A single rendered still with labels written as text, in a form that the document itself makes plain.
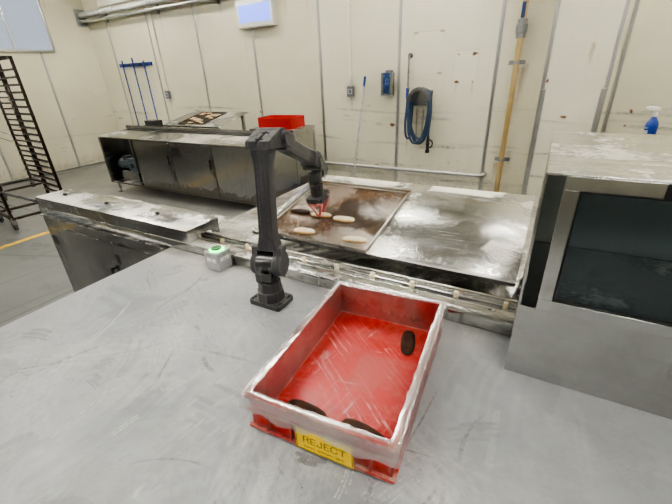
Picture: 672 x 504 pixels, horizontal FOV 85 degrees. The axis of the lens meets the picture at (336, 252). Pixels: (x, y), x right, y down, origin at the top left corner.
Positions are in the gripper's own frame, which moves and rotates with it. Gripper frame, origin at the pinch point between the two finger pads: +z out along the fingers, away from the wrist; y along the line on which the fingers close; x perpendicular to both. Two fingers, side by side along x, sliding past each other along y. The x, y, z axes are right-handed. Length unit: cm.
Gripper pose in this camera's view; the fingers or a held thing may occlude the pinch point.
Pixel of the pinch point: (320, 213)
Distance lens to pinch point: 162.4
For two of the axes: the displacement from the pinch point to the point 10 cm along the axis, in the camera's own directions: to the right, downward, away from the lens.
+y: -4.3, 5.6, -7.1
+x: 8.9, 1.6, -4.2
